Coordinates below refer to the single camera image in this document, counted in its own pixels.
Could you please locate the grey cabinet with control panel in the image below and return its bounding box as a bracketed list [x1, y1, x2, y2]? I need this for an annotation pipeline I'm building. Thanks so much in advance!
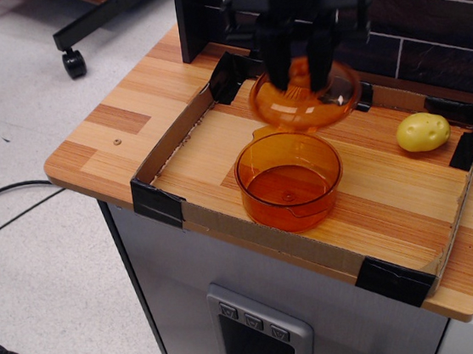
[100, 203, 448, 354]

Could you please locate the black floor cable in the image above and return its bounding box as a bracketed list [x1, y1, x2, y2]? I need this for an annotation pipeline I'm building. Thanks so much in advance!
[0, 176, 71, 242]

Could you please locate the yellow toy potato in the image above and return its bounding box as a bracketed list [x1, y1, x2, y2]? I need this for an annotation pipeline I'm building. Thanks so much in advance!
[396, 112, 451, 153]

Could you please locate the cardboard fence with black tape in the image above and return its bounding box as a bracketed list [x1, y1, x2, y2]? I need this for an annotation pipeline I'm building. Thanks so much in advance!
[111, 54, 473, 317]

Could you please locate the orange transparent pot lid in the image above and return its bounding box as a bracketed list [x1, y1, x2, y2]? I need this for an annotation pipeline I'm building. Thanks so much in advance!
[249, 57, 362, 132]

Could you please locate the black rolling stand leg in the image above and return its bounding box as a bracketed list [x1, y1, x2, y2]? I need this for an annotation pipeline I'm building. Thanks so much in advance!
[53, 0, 144, 80]

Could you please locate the orange transparent plastic pot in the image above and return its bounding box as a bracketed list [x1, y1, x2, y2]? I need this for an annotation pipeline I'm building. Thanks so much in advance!
[234, 126, 343, 233]

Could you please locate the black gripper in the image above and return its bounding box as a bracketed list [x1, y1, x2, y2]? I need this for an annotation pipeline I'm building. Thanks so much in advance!
[222, 0, 372, 92]

